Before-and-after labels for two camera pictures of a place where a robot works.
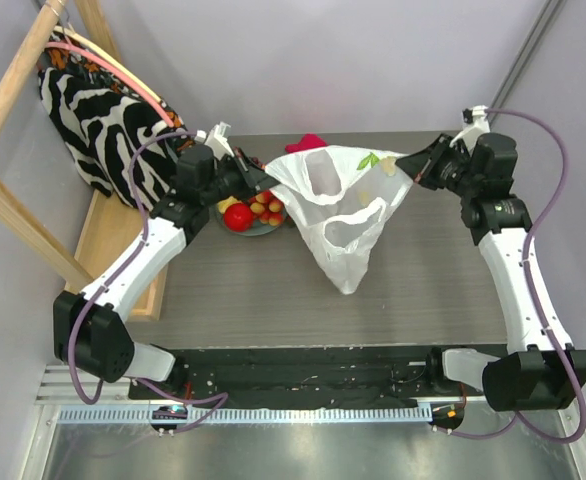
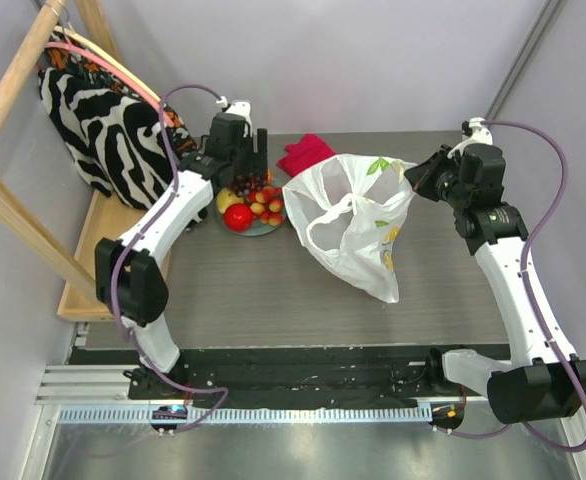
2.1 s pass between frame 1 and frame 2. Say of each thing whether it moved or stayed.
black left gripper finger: moved
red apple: stayed
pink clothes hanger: stayed
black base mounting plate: stayed
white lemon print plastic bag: moved
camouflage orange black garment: stayed
